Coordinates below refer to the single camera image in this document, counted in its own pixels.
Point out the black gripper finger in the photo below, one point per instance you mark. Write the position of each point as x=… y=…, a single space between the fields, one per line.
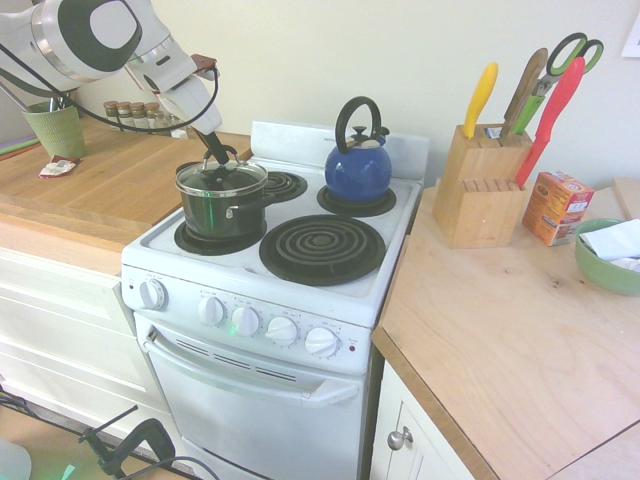
x=207 y=145
x=225 y=150

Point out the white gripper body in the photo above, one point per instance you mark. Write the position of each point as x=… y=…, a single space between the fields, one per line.
x=197 y=107

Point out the round glass pot lid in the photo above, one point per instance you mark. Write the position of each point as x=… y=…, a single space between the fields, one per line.
x=220 y=182

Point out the black cooking pot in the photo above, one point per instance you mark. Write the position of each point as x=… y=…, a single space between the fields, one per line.
x=220 y=215

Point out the clear glass shaker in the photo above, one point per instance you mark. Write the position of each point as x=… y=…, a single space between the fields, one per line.
x=162 y=121
x=173 y=124

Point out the small white holder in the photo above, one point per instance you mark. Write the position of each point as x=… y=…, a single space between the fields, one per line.
x=180 y=134

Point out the small black coil burner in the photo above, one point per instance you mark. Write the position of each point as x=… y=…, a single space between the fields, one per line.
x=187 y=242
x=330 y=206
x=287 y=185

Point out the large black coil burner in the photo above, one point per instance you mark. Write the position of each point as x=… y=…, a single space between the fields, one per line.
x=322 y=250

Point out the green ribbed utensil cup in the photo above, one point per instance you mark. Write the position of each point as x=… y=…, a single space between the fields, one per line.
x=57 y=132

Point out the red and white packet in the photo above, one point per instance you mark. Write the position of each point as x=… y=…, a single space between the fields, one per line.
x=57 y=167

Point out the white stove knob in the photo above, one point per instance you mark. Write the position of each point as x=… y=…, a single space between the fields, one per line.
x=245 y=321
x=321 y=342
x=152 y=295
x=212 y=311
x=281 y=331

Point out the green mat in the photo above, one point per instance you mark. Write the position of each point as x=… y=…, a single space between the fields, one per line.
x=17 y=146

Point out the grey metal rod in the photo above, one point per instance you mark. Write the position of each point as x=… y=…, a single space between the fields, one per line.
x=12 y=96

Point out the white drawer cabinet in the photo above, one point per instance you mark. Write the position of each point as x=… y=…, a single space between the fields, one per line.
x=60 y=320

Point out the wooden knife block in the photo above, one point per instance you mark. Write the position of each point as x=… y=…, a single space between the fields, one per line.
x=475 y=200

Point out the white electric stove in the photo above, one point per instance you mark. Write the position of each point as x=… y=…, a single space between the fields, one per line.
x=260 y=430

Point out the black clamp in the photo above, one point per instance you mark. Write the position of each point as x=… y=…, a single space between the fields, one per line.
x=145 y=440

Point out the white cabinet with knob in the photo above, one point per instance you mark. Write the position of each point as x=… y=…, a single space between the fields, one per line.
x=400 y=400

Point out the red knife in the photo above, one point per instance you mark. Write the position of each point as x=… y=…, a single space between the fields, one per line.
x=555 y=110

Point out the round metal cabinet knob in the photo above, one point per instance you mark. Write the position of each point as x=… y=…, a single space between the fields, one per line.
x=399 y=438

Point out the orange baking soda box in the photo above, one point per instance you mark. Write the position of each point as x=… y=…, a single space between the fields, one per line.
x=557 y=207

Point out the green and black scissors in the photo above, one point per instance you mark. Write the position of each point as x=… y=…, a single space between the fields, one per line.
x=562 y=57

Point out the round white object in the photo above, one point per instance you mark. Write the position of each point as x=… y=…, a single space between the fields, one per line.
x=12 y=460

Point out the green ceramic bowl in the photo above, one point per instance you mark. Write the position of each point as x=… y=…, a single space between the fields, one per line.
x=600 y=277

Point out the white crumpled paper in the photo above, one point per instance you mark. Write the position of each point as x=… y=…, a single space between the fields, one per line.
x=615 y=240

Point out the light wooden cutting board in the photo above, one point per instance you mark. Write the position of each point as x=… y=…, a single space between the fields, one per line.
x=629 y=197

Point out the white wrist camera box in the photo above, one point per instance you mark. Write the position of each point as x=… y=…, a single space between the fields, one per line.
x=165 y=70

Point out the white paper sheet on wall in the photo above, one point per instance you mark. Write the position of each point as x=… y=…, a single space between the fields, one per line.
x=632 y=40

